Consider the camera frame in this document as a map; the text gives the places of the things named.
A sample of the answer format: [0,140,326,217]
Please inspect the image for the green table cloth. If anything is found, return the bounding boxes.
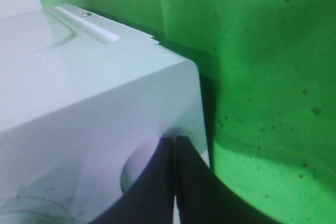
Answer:
[40,0,335,223]

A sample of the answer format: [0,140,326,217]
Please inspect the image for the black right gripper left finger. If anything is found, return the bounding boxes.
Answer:
[91,137,174,223]

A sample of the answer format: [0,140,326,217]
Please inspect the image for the white round door button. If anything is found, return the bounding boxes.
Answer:
[120,127,184,192]

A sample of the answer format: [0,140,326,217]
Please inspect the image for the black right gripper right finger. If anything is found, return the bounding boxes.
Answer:
[175,136,278,223]

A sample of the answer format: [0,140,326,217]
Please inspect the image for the white microwave oven body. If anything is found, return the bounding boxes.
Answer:
[1,4,209,223]

